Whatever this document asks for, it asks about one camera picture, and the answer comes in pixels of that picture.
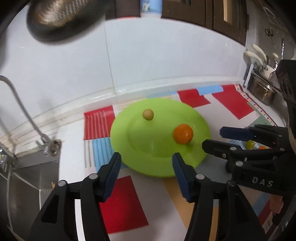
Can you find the white handled pans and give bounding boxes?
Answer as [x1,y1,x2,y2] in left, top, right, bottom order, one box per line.
[244,44,280,73]

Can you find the dark wooden window frame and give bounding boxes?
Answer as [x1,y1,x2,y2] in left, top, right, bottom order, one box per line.
[106,0,248,46]

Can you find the black frying pan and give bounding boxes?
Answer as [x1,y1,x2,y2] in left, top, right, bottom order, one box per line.
[27,0,111,42]

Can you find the colourful patchwork table mat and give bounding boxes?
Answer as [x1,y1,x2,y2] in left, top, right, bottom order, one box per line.
[84,84,284,240]

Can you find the tan round fruit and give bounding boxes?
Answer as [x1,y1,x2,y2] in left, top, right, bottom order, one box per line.
[142,109,154,121]

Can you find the blue white soap bottle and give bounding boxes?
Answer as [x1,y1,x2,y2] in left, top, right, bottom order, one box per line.
[139,0,163,19]

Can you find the steel pot on rack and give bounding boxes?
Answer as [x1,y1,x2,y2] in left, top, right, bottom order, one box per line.
[247,71,280,106]

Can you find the green lime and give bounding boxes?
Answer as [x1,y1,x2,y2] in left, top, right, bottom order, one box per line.
[245,140,256,150]

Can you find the orange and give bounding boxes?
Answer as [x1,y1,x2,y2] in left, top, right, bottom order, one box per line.
[173,124,194,145]
[257,146,269,150]

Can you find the stainless steel sink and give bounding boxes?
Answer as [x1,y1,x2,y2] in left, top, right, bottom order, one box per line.
[1,151,60,240]

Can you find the person's right hand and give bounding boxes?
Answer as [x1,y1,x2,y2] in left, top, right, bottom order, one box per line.
[269,194,283,214]

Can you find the green plate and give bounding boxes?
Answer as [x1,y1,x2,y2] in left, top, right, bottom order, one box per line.
[110,98,211,178]

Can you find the thin gooseneck faucet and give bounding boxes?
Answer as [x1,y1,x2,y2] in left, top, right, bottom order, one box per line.
[1,75,61,156]

